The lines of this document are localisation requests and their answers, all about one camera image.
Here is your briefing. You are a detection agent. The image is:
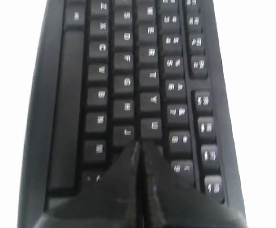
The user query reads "black acer keyboard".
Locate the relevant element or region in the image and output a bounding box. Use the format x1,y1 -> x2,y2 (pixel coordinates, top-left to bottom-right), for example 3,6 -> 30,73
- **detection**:
17,0 -> 246,228

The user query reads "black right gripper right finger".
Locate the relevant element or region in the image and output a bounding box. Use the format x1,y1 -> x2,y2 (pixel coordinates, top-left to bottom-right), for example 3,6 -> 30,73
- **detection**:
141,141 -> 247,228

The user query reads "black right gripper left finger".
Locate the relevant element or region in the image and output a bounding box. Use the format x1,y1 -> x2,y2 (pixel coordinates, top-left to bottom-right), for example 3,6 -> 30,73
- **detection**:
34,141 -> 143,228

